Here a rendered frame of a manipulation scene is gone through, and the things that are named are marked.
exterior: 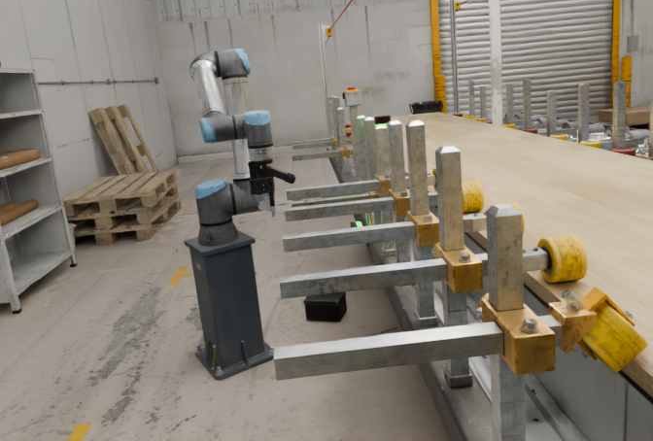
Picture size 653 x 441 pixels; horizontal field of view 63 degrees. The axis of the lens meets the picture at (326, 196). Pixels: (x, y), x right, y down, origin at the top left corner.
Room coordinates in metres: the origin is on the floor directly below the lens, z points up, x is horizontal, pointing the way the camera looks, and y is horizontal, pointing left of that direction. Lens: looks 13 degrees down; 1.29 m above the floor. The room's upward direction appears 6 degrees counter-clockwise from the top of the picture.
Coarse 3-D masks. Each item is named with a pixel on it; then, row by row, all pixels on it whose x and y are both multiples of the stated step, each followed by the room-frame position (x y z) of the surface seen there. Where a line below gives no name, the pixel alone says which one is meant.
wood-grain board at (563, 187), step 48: (432, 144) 2.69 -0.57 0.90; (480, 144) 2.53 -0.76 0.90; (528, 144) 2.39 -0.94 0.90; (576, 144) 2.26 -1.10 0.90; (528, 192) 1.51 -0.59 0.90; (576, 192) 1.46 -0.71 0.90; (624, 192) 1.41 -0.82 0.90; (480, 240) 1.18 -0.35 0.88; (528, 240) 1.10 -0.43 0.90; (624, 240) 1.04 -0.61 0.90; (576, 288) 0.83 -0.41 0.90; (624, 288) 0.81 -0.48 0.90
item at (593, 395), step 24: (528, 288) 1.06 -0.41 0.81; (576, 360) 0.85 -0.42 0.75; (600, 360) 0.78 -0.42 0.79; (552, 384) 0.95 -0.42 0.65; (576, 384) 0.85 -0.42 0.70; (600, 384) 0.78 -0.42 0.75; (624, 384) 0.72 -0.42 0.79; (576, 408) 0.85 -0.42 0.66; (600, 408) 0.78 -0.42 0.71; (624, 408) 0.71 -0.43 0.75; (648, 408) 0.66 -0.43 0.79; (600, 432) 0.78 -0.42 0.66; (624, 432) 0.71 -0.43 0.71; (648, 432) 0.66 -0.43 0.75
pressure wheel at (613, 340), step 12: (600, 312) 0.61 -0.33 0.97; (612, 312) 0.60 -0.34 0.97; (600, 324) 0.60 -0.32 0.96; (612, 324) 0.59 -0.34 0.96; (624, 324) 0.59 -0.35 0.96; (588, 336) 0.60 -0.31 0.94; (600, 336) 0.59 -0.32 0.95; (612, 336) 0.59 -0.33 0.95; (624, 336) 0.59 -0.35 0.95; (636, 336) 0.58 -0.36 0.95; (600, 348) 0.59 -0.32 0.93; (612, 348) 0.58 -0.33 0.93; (624, 348) 0.58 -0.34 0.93; (636, 348) 0.59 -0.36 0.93; (612, 360) 0.58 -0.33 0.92; (624, 360) 0.59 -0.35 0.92
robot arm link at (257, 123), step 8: (248, 112) 1.87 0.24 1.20; (256, 112) 1.85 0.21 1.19; (264, 112) 1.84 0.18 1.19; (248, 120) 1.82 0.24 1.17; (256, 120) 1.81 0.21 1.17; (264, 120) 1.82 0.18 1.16; (248, 128) 1.82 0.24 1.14; (256, 128) 1.81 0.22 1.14; (264, 128) 1.82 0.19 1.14; (248, 136) 1.83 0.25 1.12; (256, 136) 1.81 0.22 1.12; (264, 136) 1.82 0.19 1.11; (248, 144) 1.83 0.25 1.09; (256, 144) 1.81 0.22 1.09; (264, 144) 1.81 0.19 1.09; (272, 144) 1.84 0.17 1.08
